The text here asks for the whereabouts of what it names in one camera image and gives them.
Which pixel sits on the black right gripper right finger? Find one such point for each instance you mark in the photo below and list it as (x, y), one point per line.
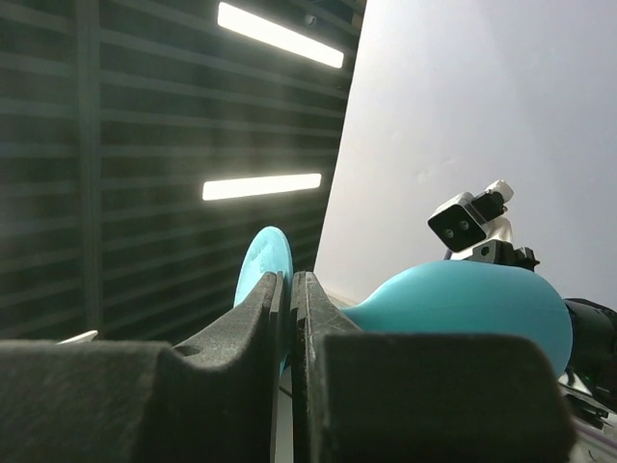
(362, 397)

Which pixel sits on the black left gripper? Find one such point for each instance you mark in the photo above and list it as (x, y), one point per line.
(577, 335)

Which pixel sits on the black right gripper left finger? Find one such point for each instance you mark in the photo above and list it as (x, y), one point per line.
(211, 398)

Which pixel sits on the light blue wine glass back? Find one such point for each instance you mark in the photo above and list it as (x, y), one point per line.
(461, 297)

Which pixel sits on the ceiling light bar lower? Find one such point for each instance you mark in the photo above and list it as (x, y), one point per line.
(217, 190)

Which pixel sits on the ceiling light bar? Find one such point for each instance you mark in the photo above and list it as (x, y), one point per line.
(217, 190)
(266, 31)

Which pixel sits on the ceiling light bar upper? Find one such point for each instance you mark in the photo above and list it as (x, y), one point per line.
(266, 31)

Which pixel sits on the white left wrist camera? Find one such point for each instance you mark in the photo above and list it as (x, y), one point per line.
(468, 220)

